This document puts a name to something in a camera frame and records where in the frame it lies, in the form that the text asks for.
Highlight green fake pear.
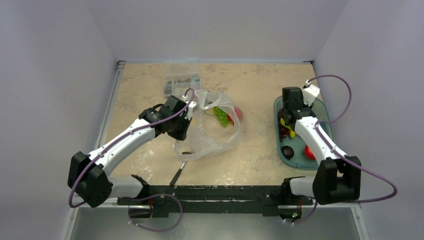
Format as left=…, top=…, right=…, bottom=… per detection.
left=279, top=117, right=293, bottom=131

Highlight dark fake plum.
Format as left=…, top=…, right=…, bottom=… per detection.
left=280, top=145, right=295, bottom=160

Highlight clear printed plastic bag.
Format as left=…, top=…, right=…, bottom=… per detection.
left=174, top=89, right=243, bottom=163

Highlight green fake grapes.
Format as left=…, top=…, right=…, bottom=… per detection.
left=213, top=106, right=229, bottom=128

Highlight dark purple fake grapes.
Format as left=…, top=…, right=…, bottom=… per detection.
left=277, top=108, right=290, bottom=142

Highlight yellow fake banana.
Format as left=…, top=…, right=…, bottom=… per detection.
left=289, top=129, right=296, bottom=138

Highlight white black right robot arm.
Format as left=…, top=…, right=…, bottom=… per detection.
left=280, top=85, right=362, bottom=205

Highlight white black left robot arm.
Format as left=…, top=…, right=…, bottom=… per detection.
left=67, top=95, right=197, bottom=208

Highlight teal translucent plastic tub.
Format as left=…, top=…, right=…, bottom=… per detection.
left=273, top=96, right=334, bottom=171

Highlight clear plastic screw organizer box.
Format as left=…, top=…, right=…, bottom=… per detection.
left=162, top=58, right=202, bottom=98

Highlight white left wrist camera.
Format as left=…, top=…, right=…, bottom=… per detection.
left=182, top=96, right=198, bottom=120

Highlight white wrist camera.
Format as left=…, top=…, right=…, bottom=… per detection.
left=301, top=80, right=320, bottom=107
left=182, top=96, right=198, bottom=120

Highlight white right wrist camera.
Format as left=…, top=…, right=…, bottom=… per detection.
left=301, top=80, right=320, bottom=107

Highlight black handled claw hammer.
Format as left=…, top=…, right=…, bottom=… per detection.
left=169, top=151, right=193, bottom=186

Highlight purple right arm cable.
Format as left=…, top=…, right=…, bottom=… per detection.
left=281, top=74, right=398, bottom=226

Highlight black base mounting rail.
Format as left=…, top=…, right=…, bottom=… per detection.
left=117, top=185, right=313, bottom=218

